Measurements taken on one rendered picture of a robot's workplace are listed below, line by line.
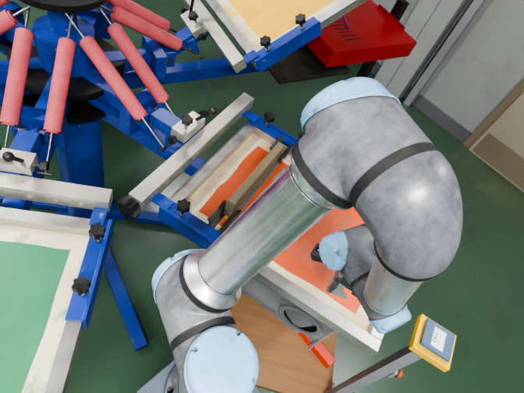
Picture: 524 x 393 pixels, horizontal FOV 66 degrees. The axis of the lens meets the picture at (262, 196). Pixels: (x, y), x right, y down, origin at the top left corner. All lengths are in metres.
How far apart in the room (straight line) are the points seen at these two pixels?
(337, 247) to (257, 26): 1.24
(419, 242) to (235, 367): 0.35
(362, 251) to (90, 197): 0.79
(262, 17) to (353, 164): 1.47
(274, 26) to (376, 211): 1.45
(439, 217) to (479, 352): 2.47
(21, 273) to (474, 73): 3.58
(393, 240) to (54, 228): 1.02
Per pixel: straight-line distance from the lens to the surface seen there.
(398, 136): 0.47
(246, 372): 0.67
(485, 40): 3.89
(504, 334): 3.10
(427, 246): 0.47
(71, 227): 1.27
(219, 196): 1.40
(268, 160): 1.42
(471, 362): 2.84
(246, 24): 1.88
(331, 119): 0.49
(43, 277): 1.24
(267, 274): 1.24
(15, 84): 1.47
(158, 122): 1.50
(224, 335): 0.67
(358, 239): 0.85
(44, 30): 1.66
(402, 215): 0.45
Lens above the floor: 2.06
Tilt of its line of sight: 50 degrees down
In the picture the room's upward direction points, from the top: 24 degrees clockwise
